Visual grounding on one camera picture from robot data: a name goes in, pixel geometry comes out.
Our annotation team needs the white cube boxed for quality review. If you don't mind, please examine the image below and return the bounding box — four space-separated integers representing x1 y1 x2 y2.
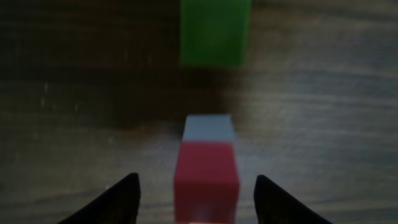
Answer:
181 114 238 143

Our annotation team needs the green cube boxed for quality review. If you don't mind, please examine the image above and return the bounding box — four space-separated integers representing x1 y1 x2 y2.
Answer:
179 0 252 68

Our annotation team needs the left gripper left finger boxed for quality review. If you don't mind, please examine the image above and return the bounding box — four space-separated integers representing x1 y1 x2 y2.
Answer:
57 172 142 224

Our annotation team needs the red cube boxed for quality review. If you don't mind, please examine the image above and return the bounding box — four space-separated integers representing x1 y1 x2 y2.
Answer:
173 141 241 224

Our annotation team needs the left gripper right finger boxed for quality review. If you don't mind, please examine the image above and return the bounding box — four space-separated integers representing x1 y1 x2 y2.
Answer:
252 174 334 224

